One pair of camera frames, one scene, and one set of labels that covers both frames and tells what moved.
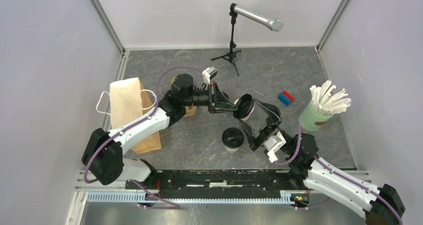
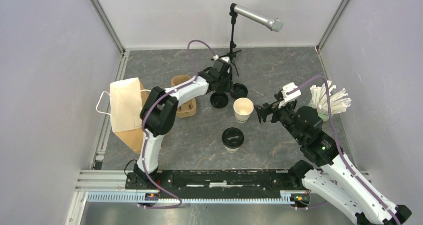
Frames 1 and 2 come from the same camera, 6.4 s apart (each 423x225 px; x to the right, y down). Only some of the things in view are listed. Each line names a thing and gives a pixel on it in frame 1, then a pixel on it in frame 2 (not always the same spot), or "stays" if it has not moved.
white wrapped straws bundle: x=325 y=102 stays
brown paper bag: x=129 y=102 stays
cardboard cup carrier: x=189 y=112 stays
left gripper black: x=212 y=100 → x=229 y=87
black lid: x=233 y=137 stays
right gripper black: x=273 y=113 → x=273 y=108
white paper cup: x=231 y=150 stays
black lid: x=245 y=105 → x=239 y=91
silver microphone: x=273 y=24 stays
